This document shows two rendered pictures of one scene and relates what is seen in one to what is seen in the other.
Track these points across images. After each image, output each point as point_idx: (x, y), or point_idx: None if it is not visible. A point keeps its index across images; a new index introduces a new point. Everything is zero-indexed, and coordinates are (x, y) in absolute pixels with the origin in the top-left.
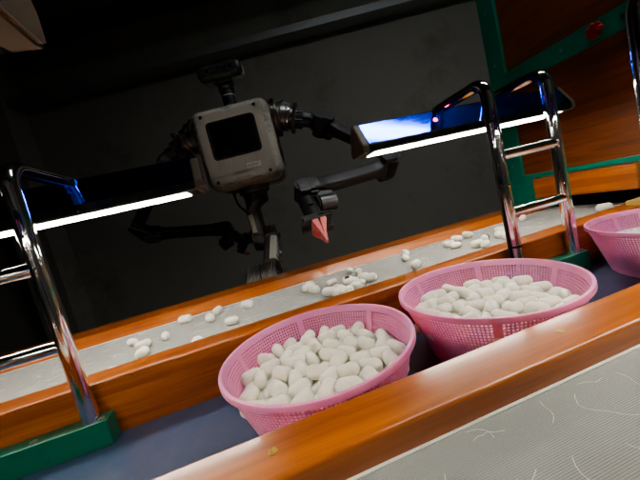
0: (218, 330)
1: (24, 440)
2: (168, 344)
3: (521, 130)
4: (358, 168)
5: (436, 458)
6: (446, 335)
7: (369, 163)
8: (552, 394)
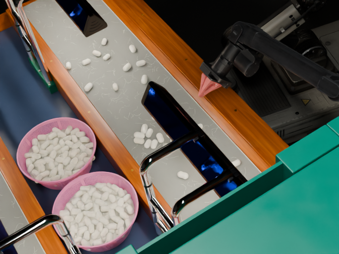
0: (108, 85)
1: None
2: (99, 65)
3: None
4: (299, 62)
5: (7, 193)
6: (69, 196)
7: (317, 68)
8: (23, 219)
